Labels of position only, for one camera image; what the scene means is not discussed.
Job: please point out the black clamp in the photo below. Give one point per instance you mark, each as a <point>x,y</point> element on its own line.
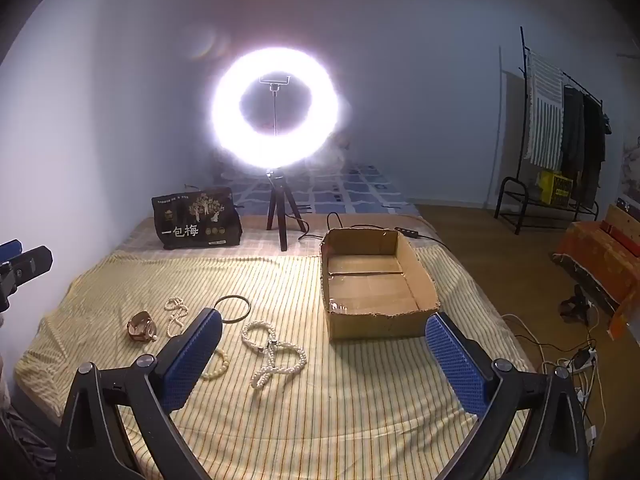
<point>575,305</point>

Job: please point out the black clothes rack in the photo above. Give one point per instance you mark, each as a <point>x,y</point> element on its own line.
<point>514,179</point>

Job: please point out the orange cloth-covered bench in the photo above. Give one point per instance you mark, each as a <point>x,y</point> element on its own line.
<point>600,260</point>

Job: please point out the yellow box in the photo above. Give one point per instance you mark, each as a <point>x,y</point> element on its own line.
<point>557,187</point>

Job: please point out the black tripod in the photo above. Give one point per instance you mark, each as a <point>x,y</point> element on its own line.
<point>276,205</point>

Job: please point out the blue checkered bed sheet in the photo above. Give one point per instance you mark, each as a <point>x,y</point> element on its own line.
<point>350,195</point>

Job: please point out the phone holder on pole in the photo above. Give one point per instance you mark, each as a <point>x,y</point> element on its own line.
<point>274,80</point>

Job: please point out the wall poster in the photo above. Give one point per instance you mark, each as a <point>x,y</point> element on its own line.
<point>631,165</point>

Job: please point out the dark grey garment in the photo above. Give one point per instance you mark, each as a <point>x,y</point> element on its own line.
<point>572,130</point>

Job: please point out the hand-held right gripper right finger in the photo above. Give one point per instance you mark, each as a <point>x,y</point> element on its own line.
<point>457,360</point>

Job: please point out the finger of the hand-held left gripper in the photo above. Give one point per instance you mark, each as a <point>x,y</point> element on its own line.
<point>30,265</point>
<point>10,251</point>

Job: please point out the black garment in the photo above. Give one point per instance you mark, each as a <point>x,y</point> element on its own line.
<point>594,150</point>

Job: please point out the beige plaid bed cover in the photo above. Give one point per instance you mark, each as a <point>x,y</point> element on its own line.
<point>145,235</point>

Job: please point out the black printed bag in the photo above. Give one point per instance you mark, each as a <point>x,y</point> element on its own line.
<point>200,232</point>

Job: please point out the white power strip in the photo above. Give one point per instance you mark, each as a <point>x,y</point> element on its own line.
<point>584,359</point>

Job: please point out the cardboard box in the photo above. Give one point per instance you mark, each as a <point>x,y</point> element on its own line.
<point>375,327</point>

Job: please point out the striped towel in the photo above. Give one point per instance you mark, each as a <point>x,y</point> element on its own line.
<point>542,110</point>

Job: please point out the black bangle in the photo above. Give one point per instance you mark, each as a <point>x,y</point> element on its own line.
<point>232,296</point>

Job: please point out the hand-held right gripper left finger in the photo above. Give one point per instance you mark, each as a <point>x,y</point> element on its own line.
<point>192,360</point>

